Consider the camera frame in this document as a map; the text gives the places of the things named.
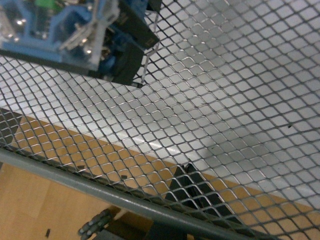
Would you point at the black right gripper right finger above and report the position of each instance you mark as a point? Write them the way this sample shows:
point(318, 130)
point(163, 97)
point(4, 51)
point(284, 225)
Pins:
point(205, 197)

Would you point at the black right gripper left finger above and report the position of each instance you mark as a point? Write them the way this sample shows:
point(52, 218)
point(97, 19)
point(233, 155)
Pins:
point(177, 188)

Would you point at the silver mesh three-tier rack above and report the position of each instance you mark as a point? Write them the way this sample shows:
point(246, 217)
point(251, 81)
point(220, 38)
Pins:
point(232, 88)

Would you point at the red mushroom push button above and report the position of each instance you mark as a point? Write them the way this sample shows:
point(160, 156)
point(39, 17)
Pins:
point(103, 39)

